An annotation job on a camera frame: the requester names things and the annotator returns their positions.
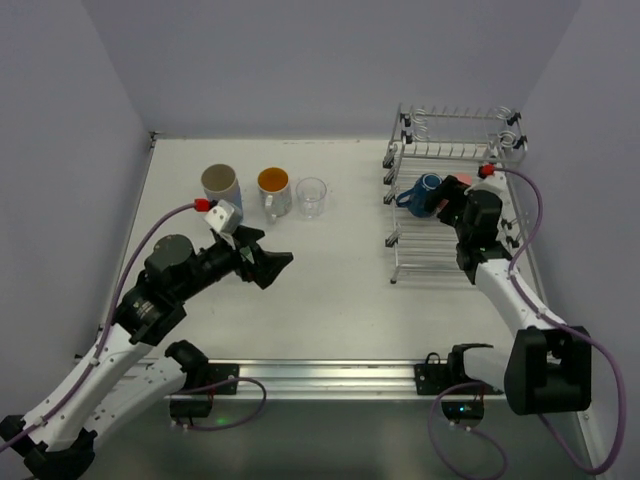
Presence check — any dark blue ceramic mug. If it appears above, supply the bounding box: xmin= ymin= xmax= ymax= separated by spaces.
xmin=395 ymin=173 xmax=442 ymax=218

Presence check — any clear glass tumbler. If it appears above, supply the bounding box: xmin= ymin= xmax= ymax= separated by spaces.
xmin=296 ymin=177 xmax=328 ymax=219

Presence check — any beige plastic cup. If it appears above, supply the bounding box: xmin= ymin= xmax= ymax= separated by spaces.
xmin=200 ymin=164 xmax=241 ymax=203

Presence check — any pink plastic cup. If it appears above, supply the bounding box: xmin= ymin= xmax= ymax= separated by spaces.
xmin=454 ymin=173 xmax=473 ymax=188

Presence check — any light blue plastic cup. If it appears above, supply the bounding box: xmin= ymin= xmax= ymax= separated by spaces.
xmin=230 ymin=184 xmax=244 ymax=214

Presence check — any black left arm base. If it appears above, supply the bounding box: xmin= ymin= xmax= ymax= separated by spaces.
xmin=164 ymin=340 xmax=240 ymax=395

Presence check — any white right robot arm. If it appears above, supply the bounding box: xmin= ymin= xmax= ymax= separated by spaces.
xmin=425 ymin=176 xmax=592 ymax=415

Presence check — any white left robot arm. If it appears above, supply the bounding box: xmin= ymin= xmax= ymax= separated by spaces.
xmin=1 ymin=226 xmax=294 ymax=479

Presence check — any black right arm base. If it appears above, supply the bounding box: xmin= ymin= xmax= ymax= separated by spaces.
xmin=414 ymin=343 xmax=509 ymax=396

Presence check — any silver metal dish rack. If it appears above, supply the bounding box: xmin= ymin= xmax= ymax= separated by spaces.
xmin=382 ymin=106 xmax=528 ymax=284

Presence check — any left black controller box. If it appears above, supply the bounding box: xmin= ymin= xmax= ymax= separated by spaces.
xmin=169 ymin=399 xmax=212 ymax=422

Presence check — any black controller box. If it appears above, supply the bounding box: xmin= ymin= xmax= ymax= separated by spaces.
xmin=169 ymin=399 xmax=212 ymax=422
xmin=441 ymin=397 xmax=485 ymax=423

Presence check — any right black controller box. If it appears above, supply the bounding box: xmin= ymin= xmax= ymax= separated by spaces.
xmin=441 ymin=397 xmax=485 ymax=423

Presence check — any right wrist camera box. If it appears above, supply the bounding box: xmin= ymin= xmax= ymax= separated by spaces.
xmin=469 ymin=172 xmax=508 ymax=197

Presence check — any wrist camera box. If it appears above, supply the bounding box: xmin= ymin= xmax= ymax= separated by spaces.
xmin=469 ymin=172 xmax=508 ymax=197
xmin=204 ymin=200 xmax=243 ymax=236

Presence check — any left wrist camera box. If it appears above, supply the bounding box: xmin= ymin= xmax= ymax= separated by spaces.
xmin=204 ymin=200 xmax=243 ymax=236

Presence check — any aluminium mounting rail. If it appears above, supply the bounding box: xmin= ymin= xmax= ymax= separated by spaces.
xmin=124 ymin=356 xmax=591 ymax=400

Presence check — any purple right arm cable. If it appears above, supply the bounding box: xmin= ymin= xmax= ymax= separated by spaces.
xmin=478 ymin=163 xmax=628 ymax=475

